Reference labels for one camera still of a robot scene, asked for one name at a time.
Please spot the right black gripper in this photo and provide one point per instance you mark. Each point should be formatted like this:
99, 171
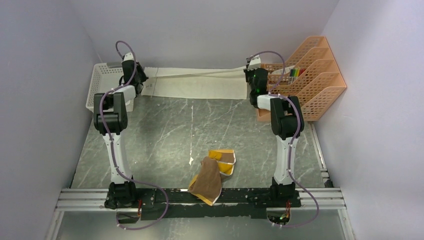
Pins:
247, 73

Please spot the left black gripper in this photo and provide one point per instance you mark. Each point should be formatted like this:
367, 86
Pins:
139, 68

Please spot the cream white towel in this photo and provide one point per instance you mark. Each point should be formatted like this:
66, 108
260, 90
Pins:
195, 83

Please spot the white plastic basket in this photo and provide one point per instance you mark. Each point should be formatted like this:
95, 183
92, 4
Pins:
104, 78

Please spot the orange file organizer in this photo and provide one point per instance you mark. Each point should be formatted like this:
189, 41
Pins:
318, 86

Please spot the brown yellow towel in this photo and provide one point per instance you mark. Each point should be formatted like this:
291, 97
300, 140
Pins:
216, 167

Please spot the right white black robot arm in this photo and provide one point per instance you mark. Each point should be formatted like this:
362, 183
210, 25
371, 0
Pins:
287, 123

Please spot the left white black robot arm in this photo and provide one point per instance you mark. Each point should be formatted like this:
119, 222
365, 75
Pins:
110, 119

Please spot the white label card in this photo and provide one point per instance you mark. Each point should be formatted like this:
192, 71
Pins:
281, 71

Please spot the coloured marker pens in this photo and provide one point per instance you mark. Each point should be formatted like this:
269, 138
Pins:
295, 73

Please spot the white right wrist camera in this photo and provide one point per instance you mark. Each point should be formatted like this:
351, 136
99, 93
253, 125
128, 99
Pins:
253, 62

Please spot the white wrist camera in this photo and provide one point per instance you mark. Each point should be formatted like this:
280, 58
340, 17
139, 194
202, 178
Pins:
128, 57
253, 62

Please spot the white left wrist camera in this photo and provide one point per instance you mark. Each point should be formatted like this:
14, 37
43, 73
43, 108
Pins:
128, 57

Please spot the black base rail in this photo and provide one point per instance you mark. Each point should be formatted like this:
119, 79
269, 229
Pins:
152, 203

